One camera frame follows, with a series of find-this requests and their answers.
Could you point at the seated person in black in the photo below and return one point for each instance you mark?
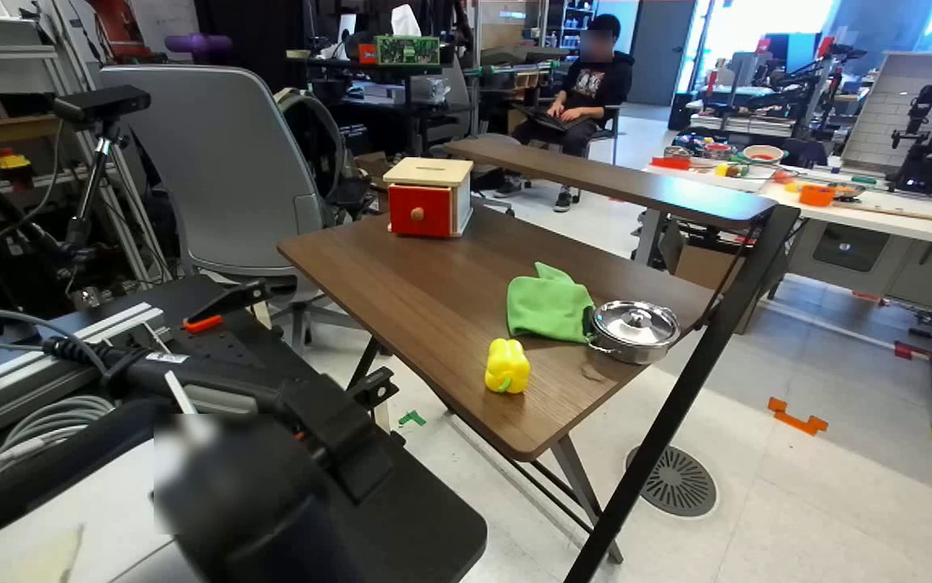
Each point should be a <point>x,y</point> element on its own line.
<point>594,84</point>

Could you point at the orange floor tape marker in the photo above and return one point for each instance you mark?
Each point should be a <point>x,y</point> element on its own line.
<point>797,422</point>

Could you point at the white workbench with items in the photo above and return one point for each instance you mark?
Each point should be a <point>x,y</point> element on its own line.
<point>876,244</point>

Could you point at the silver metal bowl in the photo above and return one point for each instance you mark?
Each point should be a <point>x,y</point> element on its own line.
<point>633,331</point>

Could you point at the grey office chair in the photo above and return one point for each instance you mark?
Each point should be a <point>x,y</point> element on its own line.
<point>235,176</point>

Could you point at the round floor drain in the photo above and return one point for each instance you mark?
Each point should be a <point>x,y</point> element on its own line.
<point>679,483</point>

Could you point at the yellow toy pepper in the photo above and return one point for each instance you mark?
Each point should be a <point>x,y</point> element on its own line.
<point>507,366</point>

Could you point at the dark wooden folding table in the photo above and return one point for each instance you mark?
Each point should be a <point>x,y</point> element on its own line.
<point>440,303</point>

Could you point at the black robot base foreground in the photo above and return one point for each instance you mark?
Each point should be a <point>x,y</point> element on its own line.
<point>171,438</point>

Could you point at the wooden box with slot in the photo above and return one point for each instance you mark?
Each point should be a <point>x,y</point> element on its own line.
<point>434,174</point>

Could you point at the red front wooden drawer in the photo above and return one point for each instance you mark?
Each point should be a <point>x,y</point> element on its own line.
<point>420,212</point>

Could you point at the green cloth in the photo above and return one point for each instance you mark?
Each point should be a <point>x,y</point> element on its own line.
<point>548,303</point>

